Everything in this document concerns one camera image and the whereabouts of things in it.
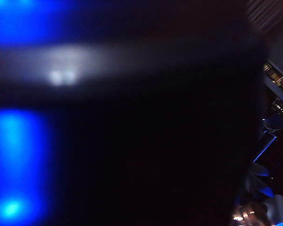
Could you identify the black thermos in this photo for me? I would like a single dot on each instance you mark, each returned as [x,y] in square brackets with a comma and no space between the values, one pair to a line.
[155,141]

